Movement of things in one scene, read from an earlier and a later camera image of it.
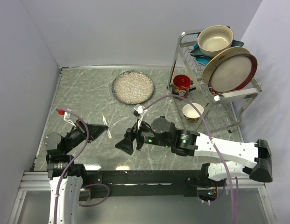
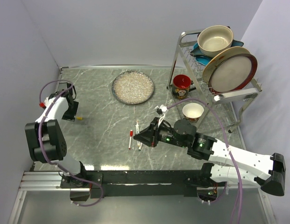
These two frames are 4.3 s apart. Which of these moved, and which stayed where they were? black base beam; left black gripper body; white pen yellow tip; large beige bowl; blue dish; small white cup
Moved: left black gripper body; white pen yellow tip
Stayed: blue dish; small white cup; large beige bowl; black base beam
